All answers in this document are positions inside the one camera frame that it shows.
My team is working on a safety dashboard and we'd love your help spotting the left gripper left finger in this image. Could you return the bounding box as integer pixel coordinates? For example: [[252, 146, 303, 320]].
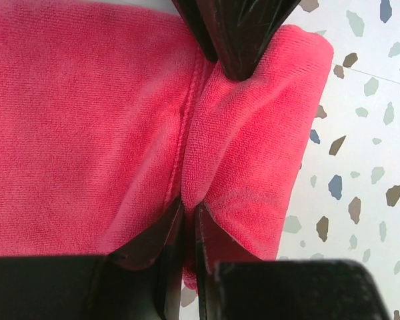
[[0, 199, 184, 319]]

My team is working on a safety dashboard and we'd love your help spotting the pink towel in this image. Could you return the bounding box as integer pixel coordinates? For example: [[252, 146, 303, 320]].
[[0, 1, 333, 288]]

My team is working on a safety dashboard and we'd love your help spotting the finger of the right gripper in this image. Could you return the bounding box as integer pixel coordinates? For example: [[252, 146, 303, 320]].
[[172, 0, 218, 63], [206, 0, 299, 81]]

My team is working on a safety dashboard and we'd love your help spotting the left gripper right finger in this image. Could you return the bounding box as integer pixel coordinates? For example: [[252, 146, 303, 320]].
[[195, 203, 389, 320]]

